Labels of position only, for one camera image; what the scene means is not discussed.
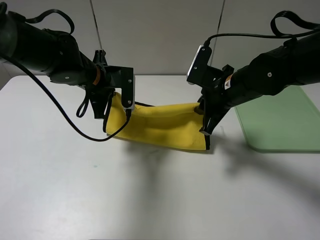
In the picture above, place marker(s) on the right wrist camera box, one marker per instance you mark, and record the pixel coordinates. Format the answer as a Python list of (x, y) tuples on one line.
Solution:
[(199, 65)]

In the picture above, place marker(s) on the yellow towel with black trim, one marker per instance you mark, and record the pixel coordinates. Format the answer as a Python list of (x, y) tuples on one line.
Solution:
[(175, 126)]

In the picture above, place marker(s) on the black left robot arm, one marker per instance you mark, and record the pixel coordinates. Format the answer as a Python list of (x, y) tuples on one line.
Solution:
[(56, 54)]

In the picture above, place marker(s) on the light green plastic tray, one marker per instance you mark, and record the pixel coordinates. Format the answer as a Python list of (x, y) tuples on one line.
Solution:
[(286, 122)]

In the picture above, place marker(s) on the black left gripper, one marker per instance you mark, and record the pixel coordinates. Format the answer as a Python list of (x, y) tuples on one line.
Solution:
[(108, 79)]

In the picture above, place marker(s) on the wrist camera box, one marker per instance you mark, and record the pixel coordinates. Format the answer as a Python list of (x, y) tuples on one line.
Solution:
[(128, 88), (199, 65)]

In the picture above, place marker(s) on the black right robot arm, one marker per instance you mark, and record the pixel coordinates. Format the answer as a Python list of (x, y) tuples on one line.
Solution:
[(295, 63)]

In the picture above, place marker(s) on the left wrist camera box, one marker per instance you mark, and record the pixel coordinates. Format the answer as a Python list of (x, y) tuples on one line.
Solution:
[(128, 88)]

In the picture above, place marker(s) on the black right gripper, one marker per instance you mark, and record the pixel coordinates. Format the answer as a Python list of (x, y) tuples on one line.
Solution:
[(211, 103)]

